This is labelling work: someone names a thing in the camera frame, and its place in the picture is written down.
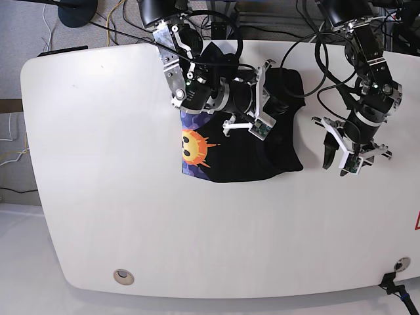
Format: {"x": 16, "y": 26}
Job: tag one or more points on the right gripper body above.
{"x": 247, "y": 99}

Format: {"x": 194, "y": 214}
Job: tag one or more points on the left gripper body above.
{"x": 355, "y": 135}

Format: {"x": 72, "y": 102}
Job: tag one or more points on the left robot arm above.
{"x": 374, "y": 97}

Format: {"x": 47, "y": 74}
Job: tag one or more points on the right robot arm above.
{"x": 201, "y": 78}

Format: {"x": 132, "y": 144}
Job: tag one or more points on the red warning triangle sticker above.
{"x": 417, "y": 224}

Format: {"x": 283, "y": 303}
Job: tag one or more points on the metal table grommet right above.
{"x": 402, "y": 264}

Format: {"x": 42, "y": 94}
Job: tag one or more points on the metal table grommet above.
{"x": 123, "y": 277}
{"x": 402, "y": 264}

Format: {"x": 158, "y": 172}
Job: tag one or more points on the dark round stand base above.
{"x": 76, "y": 13}

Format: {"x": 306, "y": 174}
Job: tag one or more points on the black flat bar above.
{"x": 60, "y": 51}

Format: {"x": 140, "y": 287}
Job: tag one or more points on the metal table grommet left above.
{"x": 123, "y": 277}

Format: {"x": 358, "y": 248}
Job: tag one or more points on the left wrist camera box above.
{"x": 350, "y": 164}

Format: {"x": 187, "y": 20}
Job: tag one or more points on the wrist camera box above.
{"x": 261, "y": 129}
{"x": 350, "y": 164}

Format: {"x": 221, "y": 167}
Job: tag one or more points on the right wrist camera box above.
{"x": 261, "y": 129}

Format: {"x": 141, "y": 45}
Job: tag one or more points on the aluminium frame post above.
{"x": 215, "y": 27}

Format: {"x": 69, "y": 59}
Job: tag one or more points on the black clamp with cable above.
{"x": 387, "y": 284}

